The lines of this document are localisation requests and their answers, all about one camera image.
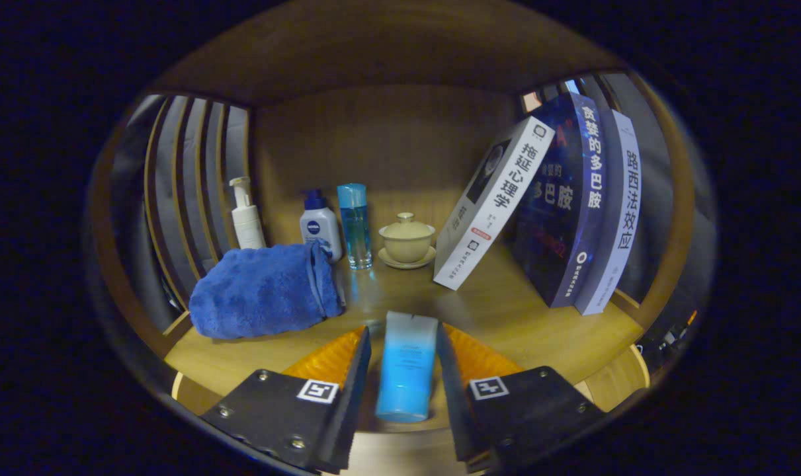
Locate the white bottle with blue cap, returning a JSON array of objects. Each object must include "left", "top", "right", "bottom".
[{"left": 300, "top": 189, "right": 343, "bottom": 262}]

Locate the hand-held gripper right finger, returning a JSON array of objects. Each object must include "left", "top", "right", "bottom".
[{"left": 436, "top": 323, "right": 607, "bottom": 473}]

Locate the beige lidded teacup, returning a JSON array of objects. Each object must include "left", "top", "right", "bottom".
[{"left": 378, "top": 212, "right": 437, "bottom": 270}]

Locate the wooden countertop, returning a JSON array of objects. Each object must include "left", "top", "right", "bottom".
[{"left": 164, "top": 245, "right": 646, "bottom": 437}]

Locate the white book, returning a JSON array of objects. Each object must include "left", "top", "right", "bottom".
[{"left": 433, "top": 116, "right": 556, "bottom": 292}]

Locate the blue towel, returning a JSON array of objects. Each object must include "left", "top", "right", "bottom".
[{"left": 189, "top": 239, "right": 345, "bottom": 340}]

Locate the clear blue bottle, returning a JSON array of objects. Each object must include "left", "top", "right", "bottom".
[{"left": 337, "top": 183, "right": 374, "bottom": 270}]

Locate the wooden cabinet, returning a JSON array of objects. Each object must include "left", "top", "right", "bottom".
[{"left": 86, "top": 3, "right": 715, "bottom": 437}]

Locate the dark blue book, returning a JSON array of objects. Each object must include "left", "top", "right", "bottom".
[{"left": 511, "top": 91, "right": 609, "bottom": 309}]

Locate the light blue tube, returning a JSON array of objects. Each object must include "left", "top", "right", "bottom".
[{"left": 375, "top": 311, "right": 439, "bottom": 424}]

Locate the lavender book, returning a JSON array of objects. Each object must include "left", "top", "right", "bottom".
[{"left": 574, "top": 109, "right": 642, "bottom": 316}]

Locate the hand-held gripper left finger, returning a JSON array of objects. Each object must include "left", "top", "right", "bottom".
[{"left": 200, "top": 325, "right": 372, "bottom": 475}]

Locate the white pump bottle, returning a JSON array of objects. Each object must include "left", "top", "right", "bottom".
[{"left": 229, "top": 176, "right": 267, "bottom": 250}]

